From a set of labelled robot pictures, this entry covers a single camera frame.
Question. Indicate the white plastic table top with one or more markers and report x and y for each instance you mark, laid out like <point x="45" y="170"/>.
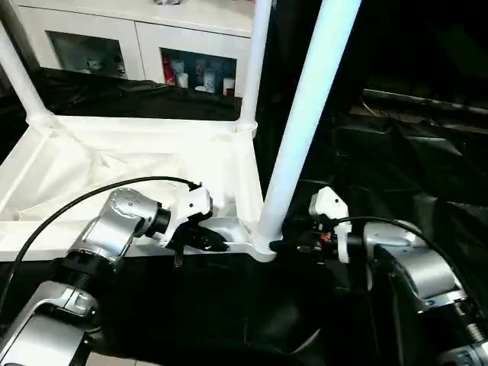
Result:
<point x="114" y="152"/>

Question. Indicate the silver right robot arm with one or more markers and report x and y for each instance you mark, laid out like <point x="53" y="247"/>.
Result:
<point x="419" y="267"/>

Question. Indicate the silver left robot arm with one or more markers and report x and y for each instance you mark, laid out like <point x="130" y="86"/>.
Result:
<point x="106" y="236"/>

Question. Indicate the black plastic mat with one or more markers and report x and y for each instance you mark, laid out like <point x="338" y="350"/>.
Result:
<point x="267" y="305"/>

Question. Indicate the small white jar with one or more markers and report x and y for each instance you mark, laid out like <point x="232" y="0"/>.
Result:
<point x="182" y="80"/>
<point x="228" y="87"/>

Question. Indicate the red package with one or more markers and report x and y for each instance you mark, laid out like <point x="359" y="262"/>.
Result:
<point x="167" y="70"/>

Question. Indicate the dark metal rod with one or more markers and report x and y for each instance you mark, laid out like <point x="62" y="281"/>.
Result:
<point x="427" y="101"/>

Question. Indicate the black box gold label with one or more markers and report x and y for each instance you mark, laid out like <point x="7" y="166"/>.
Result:
<point x="305" y="45"/>

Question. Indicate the white glass-door cabinet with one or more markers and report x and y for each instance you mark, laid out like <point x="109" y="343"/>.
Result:
<point x="114" y="23"/>

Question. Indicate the grey ornament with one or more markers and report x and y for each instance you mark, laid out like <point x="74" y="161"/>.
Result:
<point x="167" y="2"/>

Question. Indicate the grey curtain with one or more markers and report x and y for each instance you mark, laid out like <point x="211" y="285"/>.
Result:
<point x="15" y="34"/>

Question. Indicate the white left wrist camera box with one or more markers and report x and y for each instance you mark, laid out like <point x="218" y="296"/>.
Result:
<point x="188" y="206"/>

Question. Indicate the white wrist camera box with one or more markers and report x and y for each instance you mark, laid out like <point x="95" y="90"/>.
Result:
<point x="188" y="206"/>
<point x="329" y="206"/>

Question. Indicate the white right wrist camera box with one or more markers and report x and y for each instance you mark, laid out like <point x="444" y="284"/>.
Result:
<point x="329" y="206"/>

